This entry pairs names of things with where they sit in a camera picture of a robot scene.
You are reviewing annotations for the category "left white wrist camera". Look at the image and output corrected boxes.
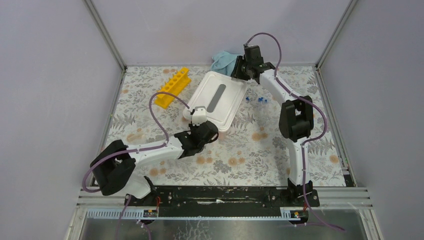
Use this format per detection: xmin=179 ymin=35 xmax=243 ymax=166
xmin=190 ymin=106 xmax=207 ymax=126

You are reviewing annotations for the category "floral table mat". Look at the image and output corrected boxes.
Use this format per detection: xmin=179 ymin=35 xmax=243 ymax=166
xmin=105 ymin=66 xmax=346 ymax=187

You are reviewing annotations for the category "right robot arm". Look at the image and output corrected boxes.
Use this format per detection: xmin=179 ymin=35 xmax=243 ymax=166
xmin=231 ymin=44 xmax=314 ymax=206

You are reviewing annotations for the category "white plastic bin lid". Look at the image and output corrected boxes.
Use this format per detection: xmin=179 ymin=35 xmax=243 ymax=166
xmin=182 ymin=71 xmax=248 ymax=133

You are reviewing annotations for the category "light blue cloth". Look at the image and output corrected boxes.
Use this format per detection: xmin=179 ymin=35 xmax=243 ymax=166
xmin=210 ymin=51 xmax=239 ymax=76

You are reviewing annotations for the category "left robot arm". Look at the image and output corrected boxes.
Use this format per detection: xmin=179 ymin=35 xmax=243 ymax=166
xmin=88 ymin=121 xmax=219 ymax=206

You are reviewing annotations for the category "yellow test tube rack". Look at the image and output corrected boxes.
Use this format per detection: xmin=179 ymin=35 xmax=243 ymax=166
xmin=154 ymin=67 xmax=191 ymax=109

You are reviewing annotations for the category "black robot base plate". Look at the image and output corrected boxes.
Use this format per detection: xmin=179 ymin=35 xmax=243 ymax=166
xmin=129 ymin=185 xmax=320 ymax=218

